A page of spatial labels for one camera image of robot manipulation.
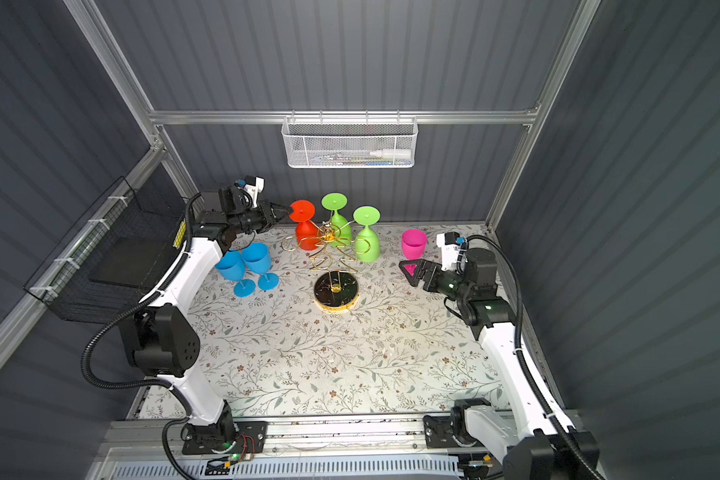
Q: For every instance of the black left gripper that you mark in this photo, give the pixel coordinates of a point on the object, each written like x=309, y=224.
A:
x=278, y=207

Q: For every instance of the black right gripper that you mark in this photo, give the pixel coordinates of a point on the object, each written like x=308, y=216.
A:
x=433, y=270

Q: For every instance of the pink wine glass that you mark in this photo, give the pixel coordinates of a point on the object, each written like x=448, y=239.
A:
x=413, y=244

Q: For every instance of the red wine glass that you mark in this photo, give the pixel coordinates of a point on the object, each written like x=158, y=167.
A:
x=306, y=232

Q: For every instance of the blue wine glass front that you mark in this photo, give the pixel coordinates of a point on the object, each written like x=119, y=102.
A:
x=258, y=260

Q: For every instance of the blue wine glass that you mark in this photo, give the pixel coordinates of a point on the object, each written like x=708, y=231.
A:
x=232, y=268
x=258, y=260

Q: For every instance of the green wine glass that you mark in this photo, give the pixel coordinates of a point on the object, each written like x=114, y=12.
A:
x=367, y=244
x=337, y=216

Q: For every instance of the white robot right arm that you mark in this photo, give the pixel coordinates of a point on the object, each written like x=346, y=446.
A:
x=504, y=360

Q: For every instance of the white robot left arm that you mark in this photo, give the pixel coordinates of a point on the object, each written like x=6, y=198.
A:
x=159, y=339

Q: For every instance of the green wine glass back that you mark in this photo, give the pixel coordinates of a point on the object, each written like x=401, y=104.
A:
x=337, y=216

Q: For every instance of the gold wine glass rack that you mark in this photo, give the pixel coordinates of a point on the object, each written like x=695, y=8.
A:
x=337, y=288

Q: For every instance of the yellow item in black basket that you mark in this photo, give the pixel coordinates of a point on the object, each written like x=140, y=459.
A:
x=180, y=235

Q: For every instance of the white marker in basket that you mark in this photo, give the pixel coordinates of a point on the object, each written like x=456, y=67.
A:
x=393, y=155

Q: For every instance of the black plate in basket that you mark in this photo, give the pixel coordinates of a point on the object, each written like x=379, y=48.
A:
x=135, y=263

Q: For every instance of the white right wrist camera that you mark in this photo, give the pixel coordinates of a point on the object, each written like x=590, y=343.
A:
x=451, y=245

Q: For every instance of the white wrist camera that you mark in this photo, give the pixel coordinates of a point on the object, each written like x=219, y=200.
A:
x=250, y=187
x=451, y=245

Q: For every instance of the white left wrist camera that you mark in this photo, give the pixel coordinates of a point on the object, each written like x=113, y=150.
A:
x=250, y=187

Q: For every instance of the white wire mesh basket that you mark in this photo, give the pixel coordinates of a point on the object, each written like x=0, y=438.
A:
x=324, y=145

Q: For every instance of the black wire basket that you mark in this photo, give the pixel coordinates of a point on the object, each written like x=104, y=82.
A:
x=153, y=210

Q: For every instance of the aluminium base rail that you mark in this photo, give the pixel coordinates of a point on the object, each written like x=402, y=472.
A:
x=365, y=446

